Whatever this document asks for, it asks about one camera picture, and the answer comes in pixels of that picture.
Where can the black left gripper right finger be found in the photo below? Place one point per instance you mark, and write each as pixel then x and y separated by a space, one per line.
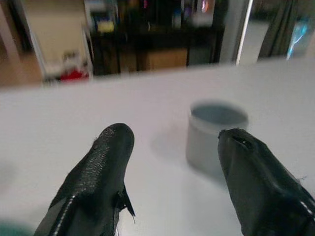
pixel 258 184

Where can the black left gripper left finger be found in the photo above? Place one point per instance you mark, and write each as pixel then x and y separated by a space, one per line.
pixel 98 172

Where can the grey cup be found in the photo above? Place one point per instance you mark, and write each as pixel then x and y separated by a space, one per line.
pixel 201 140

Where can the red item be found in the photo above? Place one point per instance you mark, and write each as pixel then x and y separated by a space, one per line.
pixel 73 75

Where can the brown cardboard box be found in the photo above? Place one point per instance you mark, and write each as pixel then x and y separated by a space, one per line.
pixel 162 60

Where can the yellow item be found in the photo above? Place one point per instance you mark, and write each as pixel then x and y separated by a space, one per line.
pixel 106 26

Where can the dark shelf unit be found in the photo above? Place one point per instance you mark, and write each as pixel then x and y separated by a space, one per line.
pixel 157 37

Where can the silver metal pole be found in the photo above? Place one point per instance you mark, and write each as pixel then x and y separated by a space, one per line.
pixel 243 32

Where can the dark curtain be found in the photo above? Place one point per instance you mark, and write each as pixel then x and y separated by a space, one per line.
pixel 278 29

